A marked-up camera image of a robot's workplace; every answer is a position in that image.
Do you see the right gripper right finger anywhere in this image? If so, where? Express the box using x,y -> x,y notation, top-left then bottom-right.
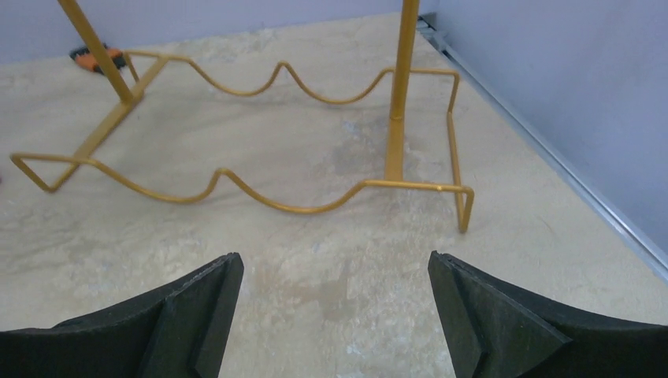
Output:
428,251 -> 667,377

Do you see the black orange hex key set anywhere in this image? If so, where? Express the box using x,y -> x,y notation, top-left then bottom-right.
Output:
69,43 -> 127,76

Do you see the gold wall hook rack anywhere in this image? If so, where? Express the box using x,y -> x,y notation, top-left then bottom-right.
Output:
10,1 -> 475,233

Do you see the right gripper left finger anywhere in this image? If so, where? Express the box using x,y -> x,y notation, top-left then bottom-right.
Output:
1,253 -> 244,377

